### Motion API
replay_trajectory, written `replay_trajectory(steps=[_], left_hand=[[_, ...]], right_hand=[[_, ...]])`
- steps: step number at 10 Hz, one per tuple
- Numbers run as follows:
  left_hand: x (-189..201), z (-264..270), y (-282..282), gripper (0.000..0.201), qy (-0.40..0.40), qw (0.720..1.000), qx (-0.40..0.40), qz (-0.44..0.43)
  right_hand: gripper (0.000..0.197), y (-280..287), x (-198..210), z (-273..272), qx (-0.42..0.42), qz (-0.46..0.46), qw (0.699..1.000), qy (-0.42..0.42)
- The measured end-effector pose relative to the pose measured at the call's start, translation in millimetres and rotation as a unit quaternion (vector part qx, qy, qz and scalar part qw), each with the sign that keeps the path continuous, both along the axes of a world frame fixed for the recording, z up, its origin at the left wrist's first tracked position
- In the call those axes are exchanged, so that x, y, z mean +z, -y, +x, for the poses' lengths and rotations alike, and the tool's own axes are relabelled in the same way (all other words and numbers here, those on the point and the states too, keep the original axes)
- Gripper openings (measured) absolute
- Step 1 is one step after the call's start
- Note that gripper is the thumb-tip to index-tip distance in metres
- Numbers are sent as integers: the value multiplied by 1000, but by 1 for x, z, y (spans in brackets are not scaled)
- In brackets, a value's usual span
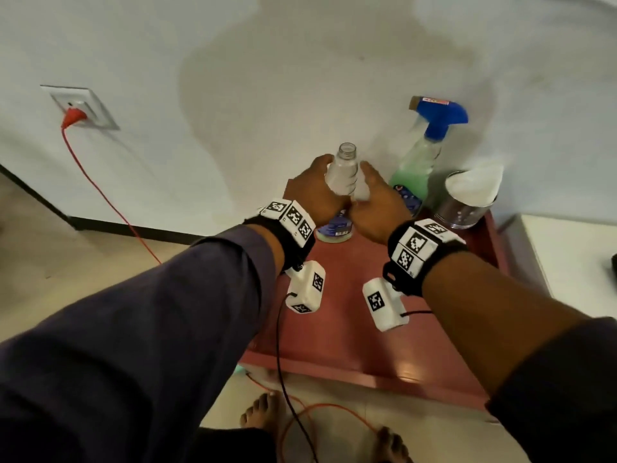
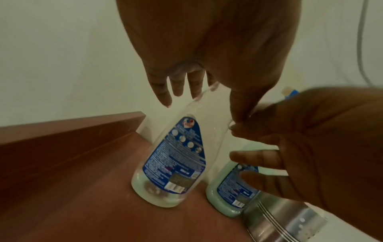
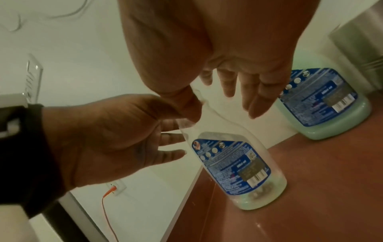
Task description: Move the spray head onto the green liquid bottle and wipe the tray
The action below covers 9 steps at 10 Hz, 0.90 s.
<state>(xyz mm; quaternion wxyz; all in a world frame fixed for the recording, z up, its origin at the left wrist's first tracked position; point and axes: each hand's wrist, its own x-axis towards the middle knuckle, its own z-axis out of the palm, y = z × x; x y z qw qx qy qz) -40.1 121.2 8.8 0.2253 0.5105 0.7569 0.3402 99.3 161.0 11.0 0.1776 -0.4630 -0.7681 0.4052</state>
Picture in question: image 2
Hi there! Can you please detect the white wall cable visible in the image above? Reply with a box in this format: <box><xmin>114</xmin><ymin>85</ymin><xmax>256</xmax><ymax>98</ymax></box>
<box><xmin>355</xmin><ymin>0</ymin><xmax>373</xmax><ymax>86</ymax></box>

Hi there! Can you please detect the bottle with green liquid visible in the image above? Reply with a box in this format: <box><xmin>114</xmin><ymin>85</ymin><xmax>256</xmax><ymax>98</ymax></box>
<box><xmin>205</xmin><ymin>136</ymin><xmax>280</xmax><ymax>218</ymax></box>

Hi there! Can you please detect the perforated steel holder cup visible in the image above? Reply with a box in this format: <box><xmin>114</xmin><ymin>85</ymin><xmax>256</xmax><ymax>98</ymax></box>
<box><xmin>241</xmin><ymin>190</ymin><xmax>329</xmax><ymax>242</ymax></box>

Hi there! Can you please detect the person's right hand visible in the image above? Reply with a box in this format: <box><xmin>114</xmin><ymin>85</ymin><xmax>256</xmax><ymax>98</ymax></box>
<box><xmin>228</xmin><ymin>87</ymin><xmax>383</xmax><ymax>231</ymax></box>

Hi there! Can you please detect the clear near-empty spray bottle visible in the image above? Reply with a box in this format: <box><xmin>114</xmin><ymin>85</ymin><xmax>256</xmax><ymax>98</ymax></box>
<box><xmin>131</xmin><ymin>82</ymin><xmax>235</xmax><ymax>209</ymax></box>

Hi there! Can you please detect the blue spray trigger head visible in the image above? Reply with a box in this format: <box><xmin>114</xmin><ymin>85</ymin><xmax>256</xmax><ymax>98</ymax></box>
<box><xmin>280</xmin><ymin>87</ymin><xmax>301</xmax><ymax>100</ymax></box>

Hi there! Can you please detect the person's left hand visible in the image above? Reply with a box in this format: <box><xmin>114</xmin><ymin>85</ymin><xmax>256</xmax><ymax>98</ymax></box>
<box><xmin>116</xmin><ymin>0</ymin><xmax>302</xmax><ymax>124</ymax></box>

